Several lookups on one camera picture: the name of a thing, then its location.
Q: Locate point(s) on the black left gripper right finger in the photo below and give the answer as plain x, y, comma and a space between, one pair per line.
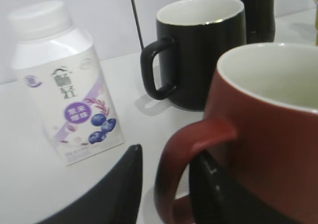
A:
253, 191

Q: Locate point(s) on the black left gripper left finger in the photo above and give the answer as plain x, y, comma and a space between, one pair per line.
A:
115, 199

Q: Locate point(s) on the dark red ceramic mug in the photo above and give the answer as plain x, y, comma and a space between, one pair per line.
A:
263, 101

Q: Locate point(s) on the black ceramic mug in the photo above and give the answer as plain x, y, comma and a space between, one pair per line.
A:
191, 36

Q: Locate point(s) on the white blueberry yogurt bottle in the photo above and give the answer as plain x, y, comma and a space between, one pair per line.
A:
59, 68

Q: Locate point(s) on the dark cola bottle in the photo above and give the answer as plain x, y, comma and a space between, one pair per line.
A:
260, 21

